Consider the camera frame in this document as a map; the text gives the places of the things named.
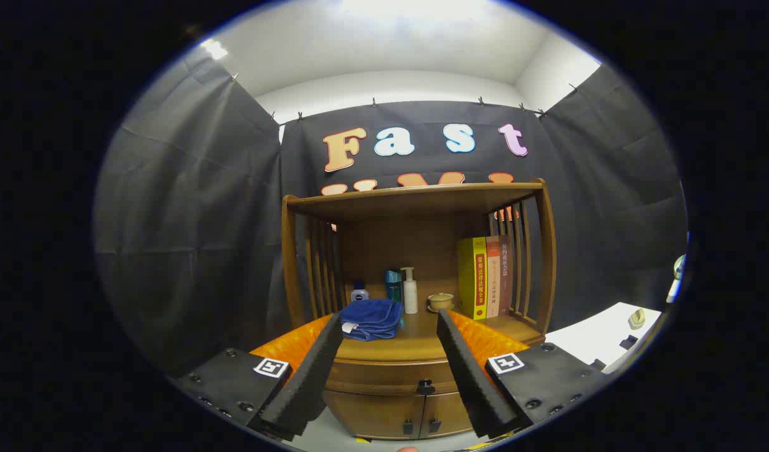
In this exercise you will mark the white pump bottle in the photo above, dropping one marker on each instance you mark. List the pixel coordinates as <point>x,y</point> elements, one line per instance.
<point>410,295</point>

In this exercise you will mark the white side table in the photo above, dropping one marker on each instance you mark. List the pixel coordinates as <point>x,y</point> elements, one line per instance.
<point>591,336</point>

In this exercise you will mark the wooden countertop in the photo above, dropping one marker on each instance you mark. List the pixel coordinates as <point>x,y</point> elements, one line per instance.
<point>415,342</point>

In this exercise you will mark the wooden cabinet with shelf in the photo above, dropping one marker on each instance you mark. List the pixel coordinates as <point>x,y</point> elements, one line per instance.
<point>415,245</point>

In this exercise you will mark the blue folded towel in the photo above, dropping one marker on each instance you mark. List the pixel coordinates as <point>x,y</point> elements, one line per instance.
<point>371,319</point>

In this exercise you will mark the wooden cabinet door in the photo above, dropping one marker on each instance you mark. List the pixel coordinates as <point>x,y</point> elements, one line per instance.
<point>371,414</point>
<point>447,411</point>

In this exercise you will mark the black backdrop cloth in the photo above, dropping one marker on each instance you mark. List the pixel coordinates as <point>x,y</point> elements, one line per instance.
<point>189,220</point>

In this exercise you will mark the yellow ceramic lidded cup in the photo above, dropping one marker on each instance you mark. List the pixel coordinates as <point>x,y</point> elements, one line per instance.
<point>440,301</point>

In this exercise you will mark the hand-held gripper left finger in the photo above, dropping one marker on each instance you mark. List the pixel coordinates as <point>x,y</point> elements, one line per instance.
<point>309,376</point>

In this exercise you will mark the brown book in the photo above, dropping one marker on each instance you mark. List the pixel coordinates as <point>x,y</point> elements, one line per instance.
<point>505,273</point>

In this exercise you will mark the teal tube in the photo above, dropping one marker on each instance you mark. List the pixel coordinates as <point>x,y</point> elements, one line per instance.
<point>393,285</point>

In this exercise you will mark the yellow book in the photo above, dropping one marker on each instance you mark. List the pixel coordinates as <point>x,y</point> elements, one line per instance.
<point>472,276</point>

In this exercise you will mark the small beige object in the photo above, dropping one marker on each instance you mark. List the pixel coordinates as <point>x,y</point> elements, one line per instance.
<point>636,318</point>

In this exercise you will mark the small white blue-capped bottle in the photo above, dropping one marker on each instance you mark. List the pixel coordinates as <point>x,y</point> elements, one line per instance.
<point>360,292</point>

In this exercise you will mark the orange and white book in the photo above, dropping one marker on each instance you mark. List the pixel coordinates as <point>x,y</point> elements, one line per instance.
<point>493,276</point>

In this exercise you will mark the small black object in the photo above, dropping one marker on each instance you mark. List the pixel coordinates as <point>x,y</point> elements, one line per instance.
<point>628,342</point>

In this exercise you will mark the wooden drawer with black knob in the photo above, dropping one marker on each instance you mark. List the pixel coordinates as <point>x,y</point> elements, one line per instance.
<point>390,375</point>

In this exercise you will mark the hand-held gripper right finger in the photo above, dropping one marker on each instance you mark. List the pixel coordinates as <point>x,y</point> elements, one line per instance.
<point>469,376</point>

